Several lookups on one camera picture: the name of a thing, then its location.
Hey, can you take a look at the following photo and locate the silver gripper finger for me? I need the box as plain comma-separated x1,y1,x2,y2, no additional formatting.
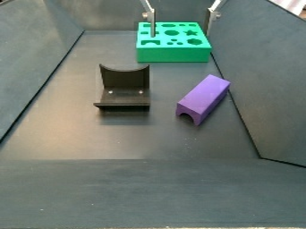
140,0,155,38
204,0,226,35

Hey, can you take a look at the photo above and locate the purple arch block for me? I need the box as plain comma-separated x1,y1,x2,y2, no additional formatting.
175,74,231,125

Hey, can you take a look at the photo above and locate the black curved fixture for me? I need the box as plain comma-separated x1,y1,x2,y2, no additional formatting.
94,64,151,108

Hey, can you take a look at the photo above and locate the green shape sorter block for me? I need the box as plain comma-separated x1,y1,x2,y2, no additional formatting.
136,21,211,63

